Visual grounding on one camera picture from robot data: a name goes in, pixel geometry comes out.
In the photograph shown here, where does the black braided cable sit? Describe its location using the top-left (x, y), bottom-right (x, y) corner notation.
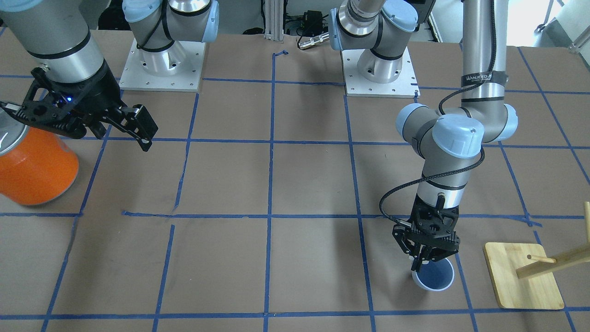
top-left (379, 83), bottom-right (485, 226)

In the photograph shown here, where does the wooden mug tree stand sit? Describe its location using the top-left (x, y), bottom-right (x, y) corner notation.
top-left (483, 201), bottom-right (590, 309)

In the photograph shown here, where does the orange cylindrical container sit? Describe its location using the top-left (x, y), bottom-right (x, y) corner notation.
top-left (0, 111), bottom-right (79, 206)

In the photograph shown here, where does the light blue paper cup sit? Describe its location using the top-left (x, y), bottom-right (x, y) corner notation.
top-left (412, 258), bottom-right (455, 291)

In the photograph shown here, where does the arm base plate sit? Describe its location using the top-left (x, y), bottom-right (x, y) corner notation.
top-left (341, 48), bottom-right (421, 98)
top-left (119, 41), bottom-right (207, 92)

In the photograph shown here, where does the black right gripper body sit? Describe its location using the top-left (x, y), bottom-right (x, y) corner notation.
top-left (1, 61), bottom-right (125, 139)

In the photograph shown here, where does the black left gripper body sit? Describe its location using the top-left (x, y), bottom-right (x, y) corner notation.
top-left (392, 194), bottom-right (460, 255)

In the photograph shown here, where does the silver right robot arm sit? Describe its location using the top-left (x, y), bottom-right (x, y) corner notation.
top-left (1, 0), bottom-right (219, 151)

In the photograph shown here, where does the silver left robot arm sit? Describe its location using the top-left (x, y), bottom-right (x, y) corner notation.
top-left (388, 0), bottom-right (518, 273)

